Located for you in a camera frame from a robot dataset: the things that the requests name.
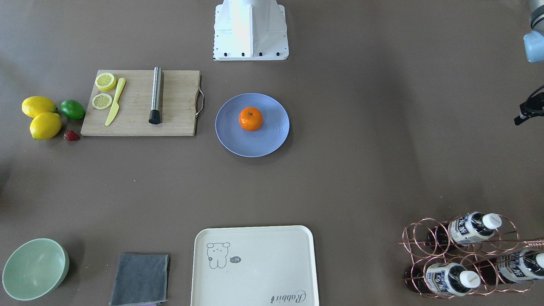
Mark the copper wire bottle rack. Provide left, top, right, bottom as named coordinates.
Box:
left=400, top=214, right=543, bottom=299

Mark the dark tea bottle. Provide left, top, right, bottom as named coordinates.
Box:
left=427, top=212, right=502, bottom=250
left=404, top=263, right=481, bottom=298
left=476, top=249, right=544, bottom=285

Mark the green lime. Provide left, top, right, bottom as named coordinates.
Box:
left=60, top=99, right=86, bottom=120

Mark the red strawberry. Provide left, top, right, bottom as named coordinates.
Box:
left=63, top=130, right=80, bottom=142

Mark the lemon slice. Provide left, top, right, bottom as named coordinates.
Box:
left=91, top=93, right=113, bottom=110
left=94, top=72, right=117, bottom=92

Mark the grey folded cloth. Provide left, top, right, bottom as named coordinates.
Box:
left=109, top=252, right=170, bottom=306

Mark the grey metal rod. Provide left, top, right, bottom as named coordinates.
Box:
left=148, top=66, right=163, bottom=125

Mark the wooden cutting board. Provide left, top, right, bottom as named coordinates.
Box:
left=80, top=69, right=202, bottom=137

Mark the yellow plastic knife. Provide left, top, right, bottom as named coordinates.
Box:
left=105, top=77, right=126, bottom=126

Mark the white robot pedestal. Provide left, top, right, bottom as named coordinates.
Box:
left=212, top=0, right=289, bottom=61

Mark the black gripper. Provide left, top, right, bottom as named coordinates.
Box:
left=514, top=85, right=544, bottom=126

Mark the green bowl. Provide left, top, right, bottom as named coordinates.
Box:
left=2, top=238, right=70, bottom=301

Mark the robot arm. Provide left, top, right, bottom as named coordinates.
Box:
left=514, top=0, right=544, bottom=126

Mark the orange fruit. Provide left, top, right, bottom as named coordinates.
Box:
left=238, top=107, right=264, bottom=131

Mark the blue plate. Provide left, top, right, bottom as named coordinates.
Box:
left=215, top=93, right=291, bottom=158

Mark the cream rabbit tray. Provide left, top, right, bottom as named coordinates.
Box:
left=190, top=225, right=320, bottom=306

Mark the yellow lemon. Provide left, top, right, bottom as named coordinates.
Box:
left=21, top=96, right=57, bottom=118
left=29, top=112, right=62, bottom=140

